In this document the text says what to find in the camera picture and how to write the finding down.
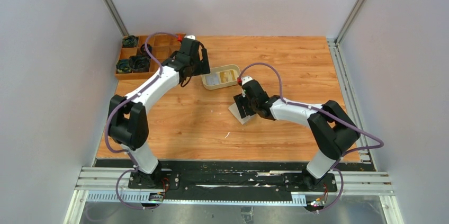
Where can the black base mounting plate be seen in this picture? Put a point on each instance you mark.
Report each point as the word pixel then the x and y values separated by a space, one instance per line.
pixel 239 181

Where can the aluminium rail frame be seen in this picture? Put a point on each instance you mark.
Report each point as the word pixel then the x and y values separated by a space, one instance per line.
pixel 122 186

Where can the black coiled cable small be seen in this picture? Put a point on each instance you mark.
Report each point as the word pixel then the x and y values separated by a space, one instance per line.
pixel 145 50

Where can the black coiled cable large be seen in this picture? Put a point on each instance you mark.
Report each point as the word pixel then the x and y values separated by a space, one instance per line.
pixel 139 64

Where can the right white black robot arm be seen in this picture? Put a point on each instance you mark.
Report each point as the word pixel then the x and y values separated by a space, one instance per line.
pixel 334 132

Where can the white card in tray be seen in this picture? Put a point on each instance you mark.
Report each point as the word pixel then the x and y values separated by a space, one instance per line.
pixel 213 79

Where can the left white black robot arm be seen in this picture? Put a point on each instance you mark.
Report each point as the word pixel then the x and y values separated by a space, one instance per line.
pixel 127 123

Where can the yellow card in tray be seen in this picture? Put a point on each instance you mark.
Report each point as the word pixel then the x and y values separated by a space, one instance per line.
pixel 228 76

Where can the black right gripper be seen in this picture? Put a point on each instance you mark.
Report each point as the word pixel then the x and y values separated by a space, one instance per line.
pixel 240 100

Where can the beige plastic tray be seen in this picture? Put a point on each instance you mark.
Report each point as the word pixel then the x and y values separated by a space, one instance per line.
pixel 217 70

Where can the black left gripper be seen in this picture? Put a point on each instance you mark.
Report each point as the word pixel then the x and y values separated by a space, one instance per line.
pixel 204 66

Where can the wooden compartment tray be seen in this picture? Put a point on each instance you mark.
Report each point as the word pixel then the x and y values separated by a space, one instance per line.
pixel 163 45

